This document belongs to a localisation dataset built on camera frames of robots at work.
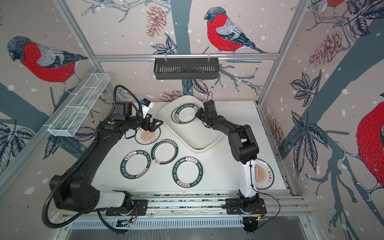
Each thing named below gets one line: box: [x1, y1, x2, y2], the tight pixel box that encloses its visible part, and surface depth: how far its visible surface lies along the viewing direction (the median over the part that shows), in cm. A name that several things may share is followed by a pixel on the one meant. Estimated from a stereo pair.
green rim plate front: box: [172, 156, 204, 189], surface depth 86 cm
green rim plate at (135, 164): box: [120, 150, 151, 180], surface depth 90 cm
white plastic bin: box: [159, 95, 225, 153], surface depth 103 cm
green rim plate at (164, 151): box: [150, 139, 179, 165], surface depth 95 cm
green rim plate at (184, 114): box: [171, 103, 199, 125], surface depth 108 cm
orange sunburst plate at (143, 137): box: [134, 127, 161, 145], surface depth 102 cm
